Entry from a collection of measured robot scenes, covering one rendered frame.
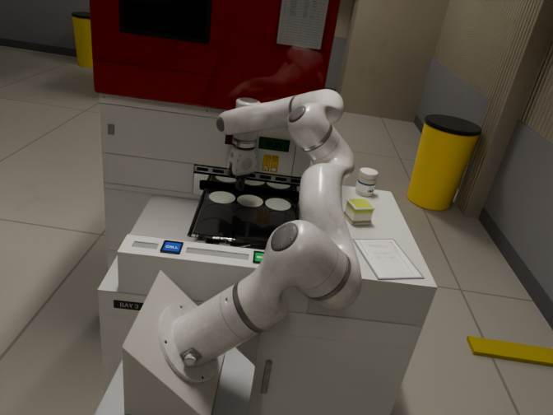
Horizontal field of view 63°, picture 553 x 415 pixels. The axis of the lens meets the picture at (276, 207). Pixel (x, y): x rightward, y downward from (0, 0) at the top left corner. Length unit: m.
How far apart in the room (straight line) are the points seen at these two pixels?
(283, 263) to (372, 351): 0.71
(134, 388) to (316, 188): 0.57
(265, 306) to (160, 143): 1.05
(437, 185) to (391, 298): 2.83
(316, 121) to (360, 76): 5.58
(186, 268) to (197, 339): 0.33
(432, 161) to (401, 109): 2.89
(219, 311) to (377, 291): 0.53
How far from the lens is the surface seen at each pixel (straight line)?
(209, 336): 1.00
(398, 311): 1.40
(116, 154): 1.89
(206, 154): 1.80
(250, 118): 1.44
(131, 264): 1.33
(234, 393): 1.14
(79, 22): 7.63
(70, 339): 2.48
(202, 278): 1.31
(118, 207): 1.99
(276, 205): 1.73
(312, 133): 1.12
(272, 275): 0.87
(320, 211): 0.99
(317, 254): 0.85
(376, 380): 1.59
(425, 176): 4.13
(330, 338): 1.44
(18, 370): 2.39
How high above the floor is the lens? 1.70
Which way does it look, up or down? 28 degrees down
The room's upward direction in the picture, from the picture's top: 9 degrees clockwise
